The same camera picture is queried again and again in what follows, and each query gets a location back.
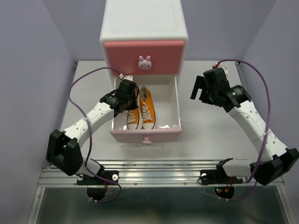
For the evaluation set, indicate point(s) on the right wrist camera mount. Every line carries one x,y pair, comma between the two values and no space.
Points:
222,67

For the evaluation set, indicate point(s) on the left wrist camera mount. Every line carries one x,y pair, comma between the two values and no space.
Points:
127,77

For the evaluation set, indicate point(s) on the light pink drawer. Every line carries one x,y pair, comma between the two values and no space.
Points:
157,117

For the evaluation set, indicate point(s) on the white shoe cabinet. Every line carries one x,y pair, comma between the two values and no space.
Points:
143,20

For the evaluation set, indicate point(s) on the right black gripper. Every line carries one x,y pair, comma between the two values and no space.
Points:
201,81

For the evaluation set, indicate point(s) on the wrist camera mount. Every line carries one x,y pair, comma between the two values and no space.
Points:
127,77
222,67

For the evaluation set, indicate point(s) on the orange sneaker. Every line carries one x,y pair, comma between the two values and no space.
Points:
134,117
147,109

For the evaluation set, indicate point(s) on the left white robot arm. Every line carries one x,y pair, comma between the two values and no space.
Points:
64,147

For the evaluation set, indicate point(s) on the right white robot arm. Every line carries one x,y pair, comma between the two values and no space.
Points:
275,158

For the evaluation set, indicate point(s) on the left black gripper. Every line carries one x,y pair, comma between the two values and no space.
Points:
133,105

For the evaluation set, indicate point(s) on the aluminium mounting rail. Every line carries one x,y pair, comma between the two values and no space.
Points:
160,182

